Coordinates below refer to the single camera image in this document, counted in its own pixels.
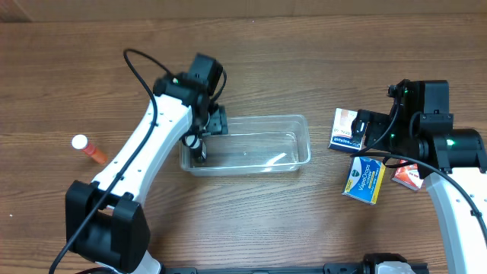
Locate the dark bottle white cap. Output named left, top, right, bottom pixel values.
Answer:
left=184, top=135, right=207, bottom=163

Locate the white blue Hansaplast box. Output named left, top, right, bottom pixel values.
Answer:
left=329, top=108, right=363, bottom=153

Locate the blue yellow VapoDrops box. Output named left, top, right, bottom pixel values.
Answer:
left=342, top=157, right=386, bottom=205

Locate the red medicine box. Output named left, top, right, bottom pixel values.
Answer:
left=391, top=164, right=423, bottom=191

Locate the orange tube white cap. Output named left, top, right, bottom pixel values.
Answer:
left=72, top=134, right=107, bottom=164

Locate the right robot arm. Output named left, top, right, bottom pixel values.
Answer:
left=351, top=79, right=486, bottom=273

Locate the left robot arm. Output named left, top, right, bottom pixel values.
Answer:
left=49, top=53, right=228, bottom=273

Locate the clear plastic container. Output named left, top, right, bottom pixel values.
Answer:
left=180, top=114, right=311, bottom=177

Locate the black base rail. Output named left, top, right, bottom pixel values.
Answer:
left=161, top=253, right=430, bottom=274

